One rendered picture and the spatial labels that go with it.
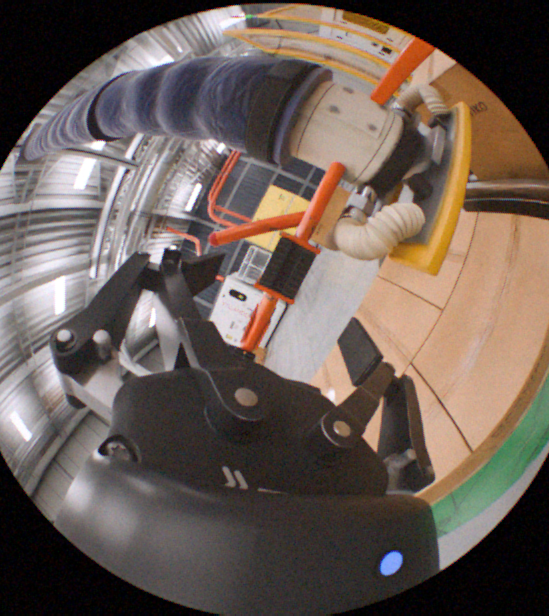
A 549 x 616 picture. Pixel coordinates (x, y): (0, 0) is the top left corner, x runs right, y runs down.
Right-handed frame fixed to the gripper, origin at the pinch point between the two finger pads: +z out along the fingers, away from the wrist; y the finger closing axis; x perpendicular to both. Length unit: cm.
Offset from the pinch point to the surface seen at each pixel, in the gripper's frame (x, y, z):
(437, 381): -6, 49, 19
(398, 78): 29.5, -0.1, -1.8
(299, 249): 4.2, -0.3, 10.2
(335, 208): 49, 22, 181
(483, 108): 64, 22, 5
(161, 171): 47, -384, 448
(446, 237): 13.6, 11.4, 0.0
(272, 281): -1.0, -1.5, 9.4
